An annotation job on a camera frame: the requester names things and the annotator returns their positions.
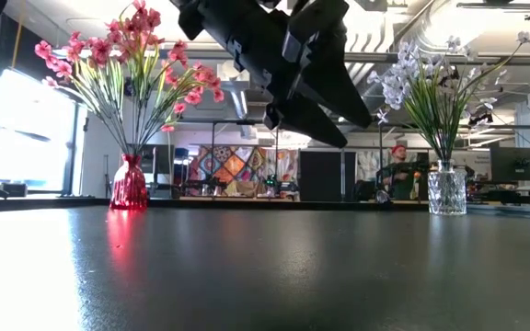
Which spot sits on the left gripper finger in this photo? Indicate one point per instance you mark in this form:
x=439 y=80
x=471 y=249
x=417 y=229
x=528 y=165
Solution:
x=306 y=122
x=338 y=96

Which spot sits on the pink artificial flower spray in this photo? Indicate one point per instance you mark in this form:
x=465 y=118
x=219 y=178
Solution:
x=178 y=50
x=205 y=74
x=136 y=18
x=43 y=49

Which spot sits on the clear cut-glass vase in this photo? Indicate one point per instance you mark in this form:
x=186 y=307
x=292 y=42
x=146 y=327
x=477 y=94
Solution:
x=447 y=190

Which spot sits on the red glass vase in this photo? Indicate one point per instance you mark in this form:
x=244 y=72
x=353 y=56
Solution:
x=129 y=184

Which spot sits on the white ventilation unit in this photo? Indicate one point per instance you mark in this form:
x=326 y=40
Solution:
x=233 y=76

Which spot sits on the black cabinet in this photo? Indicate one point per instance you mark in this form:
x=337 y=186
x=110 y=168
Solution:
x=325 y=174

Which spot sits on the colourful patterned curtain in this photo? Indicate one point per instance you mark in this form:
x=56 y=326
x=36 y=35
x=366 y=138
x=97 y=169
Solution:
x=242 y=167

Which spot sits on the person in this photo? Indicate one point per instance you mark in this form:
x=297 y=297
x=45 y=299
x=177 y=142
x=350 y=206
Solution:
x=400 y=177

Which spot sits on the grey monitor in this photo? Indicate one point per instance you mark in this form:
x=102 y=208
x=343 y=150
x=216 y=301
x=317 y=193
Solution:
x=159 y=158

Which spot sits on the black monitor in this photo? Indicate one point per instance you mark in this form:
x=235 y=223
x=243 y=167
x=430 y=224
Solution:
x=515 y=164

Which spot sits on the large bright window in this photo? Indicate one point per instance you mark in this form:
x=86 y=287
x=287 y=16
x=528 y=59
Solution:
x=35 y=138

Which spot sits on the silver ventilation duct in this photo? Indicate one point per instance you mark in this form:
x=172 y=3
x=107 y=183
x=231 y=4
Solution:
x=384 y=69

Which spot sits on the black metal rack frame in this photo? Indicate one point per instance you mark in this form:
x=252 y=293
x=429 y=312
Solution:
x=237 y=122

